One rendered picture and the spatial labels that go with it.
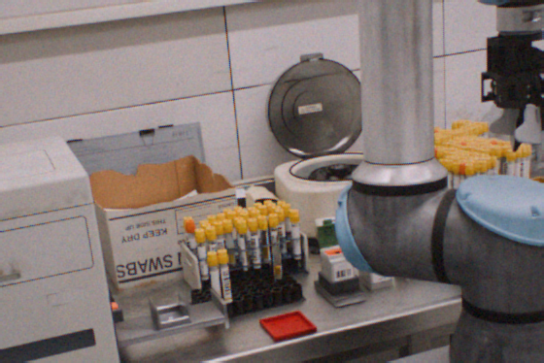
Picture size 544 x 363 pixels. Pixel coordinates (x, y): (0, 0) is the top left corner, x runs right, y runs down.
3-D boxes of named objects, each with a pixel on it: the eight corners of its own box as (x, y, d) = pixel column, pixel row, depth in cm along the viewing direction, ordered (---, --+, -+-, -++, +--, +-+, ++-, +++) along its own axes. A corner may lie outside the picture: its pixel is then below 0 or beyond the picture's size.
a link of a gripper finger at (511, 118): (481, 148, 149) (489, 101, 144) (511, 143, 151) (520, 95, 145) (491, 156, 147) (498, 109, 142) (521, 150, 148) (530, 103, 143)
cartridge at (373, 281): (371, 290, 138) (369, 252, 136) (357, 280, 143) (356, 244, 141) (392, 285, 140) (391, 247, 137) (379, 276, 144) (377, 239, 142)
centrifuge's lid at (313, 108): (262, 59, 173) (255, 60, 181) (276, 179, 178) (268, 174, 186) (363, 47, 176) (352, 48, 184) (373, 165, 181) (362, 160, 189)
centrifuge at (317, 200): (305, 260, 154) (299, 196, 150) (272, 213, 182) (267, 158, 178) (430, 240, 157) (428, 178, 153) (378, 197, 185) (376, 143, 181)
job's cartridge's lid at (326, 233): (317, 221, 136) (315, 221, 137) (320, 249, 137) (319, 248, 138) (338, 217, 137) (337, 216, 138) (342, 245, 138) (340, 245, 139)
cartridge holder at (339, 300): (335, 308, 134) (333, 287, 132) (314, 288, 142) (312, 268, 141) (366, 301, 135) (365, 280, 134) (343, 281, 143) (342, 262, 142)
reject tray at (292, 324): (275, 342, 125) (274, 337, 124) (259, 324, 131) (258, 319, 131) (317, 331, 127) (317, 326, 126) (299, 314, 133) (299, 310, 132)
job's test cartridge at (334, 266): (333, 294, 135) (330, 257, 133) (322, 283, 140) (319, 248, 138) (356, 288, 136) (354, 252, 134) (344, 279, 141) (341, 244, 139)
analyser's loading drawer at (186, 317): (94, 360, 121) (88, 327, 119) (87, 342, 127) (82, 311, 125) (229, 327, 126) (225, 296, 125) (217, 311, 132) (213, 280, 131)
